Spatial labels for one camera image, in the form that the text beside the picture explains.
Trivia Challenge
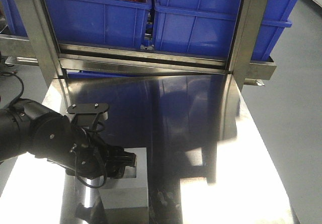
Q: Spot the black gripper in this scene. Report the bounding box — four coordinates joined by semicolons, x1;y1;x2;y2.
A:
65;129;136;179

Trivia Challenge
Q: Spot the gray hollow cube base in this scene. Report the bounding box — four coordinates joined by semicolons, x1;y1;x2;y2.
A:
99;147;148;209

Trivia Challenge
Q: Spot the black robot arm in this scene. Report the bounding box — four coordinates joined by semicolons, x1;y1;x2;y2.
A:
1;99;136;180

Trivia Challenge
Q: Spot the blue bin with red items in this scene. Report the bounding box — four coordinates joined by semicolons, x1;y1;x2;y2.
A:
45;0;152;48

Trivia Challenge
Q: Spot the blue bin right of rack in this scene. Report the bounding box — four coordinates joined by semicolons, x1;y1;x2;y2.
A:
153;0;291;61

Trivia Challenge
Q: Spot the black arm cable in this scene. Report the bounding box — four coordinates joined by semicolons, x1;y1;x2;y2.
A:
0;71;109;189

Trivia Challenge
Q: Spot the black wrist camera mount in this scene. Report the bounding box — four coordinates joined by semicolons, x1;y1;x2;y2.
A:
67;103;109;130

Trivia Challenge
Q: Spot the stainless steel rack frame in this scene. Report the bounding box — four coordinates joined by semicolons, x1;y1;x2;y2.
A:
1;0;269;89

